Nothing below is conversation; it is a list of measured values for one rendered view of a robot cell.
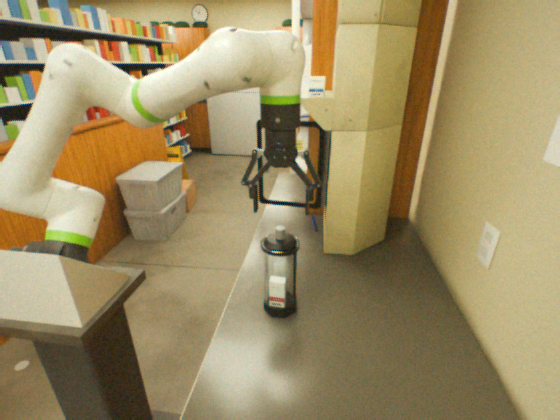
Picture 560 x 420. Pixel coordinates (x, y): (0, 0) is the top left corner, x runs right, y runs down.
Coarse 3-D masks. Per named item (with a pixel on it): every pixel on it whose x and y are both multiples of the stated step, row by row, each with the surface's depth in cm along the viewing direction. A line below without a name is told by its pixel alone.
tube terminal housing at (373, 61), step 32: (352, 32) 94; (384, 32) 95; (416, 32) 104; (352, 64) 97; (384, 64) 99; (352, 96) 101; (384, 96) 105; (352, 128) 105; (384, 128) 110; (352, 160) 109; (384, 160) 117; (352, 192) 114; (384, 192) 124; (352, 224) 119; (384, 224) 132
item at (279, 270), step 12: (264, 252) 89; (276, 252) 84; (264, 264) 91; (276, 264) 86; (288, 264) 87; (276, 276) 88; (288, 276) 89; (276, 288) 90; (288, 288) 90; (276, 300) 92; (288, 300) 92
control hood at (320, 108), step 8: (304, 96) 107; (312, 96) 107; (320, 96) 107; (328, 96) 107; (304, 104) 104; (312, 104) 103; (320, 104) 103; (328, 104) 103; (312, 112) 104; (320, 112) 104; (328, 112) 104; (320, 120) 105; (328, 120) 105; (328, 128) 106
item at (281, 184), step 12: (264, 132) 143; (300, 132) 139; (312, 132) 138; (264, 144) 145; (300, 144) 141; (312, 144) 140; (264, 156) 148; (312, 156) 142; (276, 168) 149; (288, 168) 147; (264, 180) 152; (276, 180) 151; (288, 180) 150; (300, 180) 148; (312, 180) 147; (264, 192) 155; (276, 192) 154; (288, 192) 152; (300, 192) 151
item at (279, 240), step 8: (272, 232) 91; (280, 232) 86; (288, 232) 91; (264, 240) 88; (272, 240) 87; (280, 240) 87; (288, 240) 87; (296, 240) 89; (272, 248) 85; (280, 248) 85; (288, 248) 85
